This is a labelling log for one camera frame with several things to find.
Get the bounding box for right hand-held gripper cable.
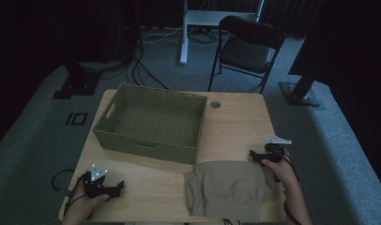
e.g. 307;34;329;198
280;148;303;225

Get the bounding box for black looped floor cable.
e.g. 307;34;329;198
50;168;76;192

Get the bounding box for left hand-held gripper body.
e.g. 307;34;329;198
83;164;117;201

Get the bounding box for green woven basket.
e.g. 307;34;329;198
91;82;209;166

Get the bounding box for hand-held gripper cable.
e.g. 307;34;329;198
63;173;87;218
280;148;303;225

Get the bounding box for khaki pants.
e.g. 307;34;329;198
182;159;287;224

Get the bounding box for black folding chair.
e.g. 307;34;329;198
207;14;287;95

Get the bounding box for white desk frame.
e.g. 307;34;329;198
179;0;266;66

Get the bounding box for person's right hand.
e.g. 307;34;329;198
261;147;301;189

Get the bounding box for black floor cable bundle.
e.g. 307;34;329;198
125;43;171;92

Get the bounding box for black stand base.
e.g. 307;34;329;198
52;61;102;100
279;59;322;108

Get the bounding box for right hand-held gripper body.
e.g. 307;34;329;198
263;135;293;164

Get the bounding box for white floor cable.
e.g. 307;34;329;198
141;25;184;45

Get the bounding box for left hand-held gripper cable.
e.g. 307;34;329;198
63;173;87;218

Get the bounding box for person's left hand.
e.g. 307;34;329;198
60;182;111;225

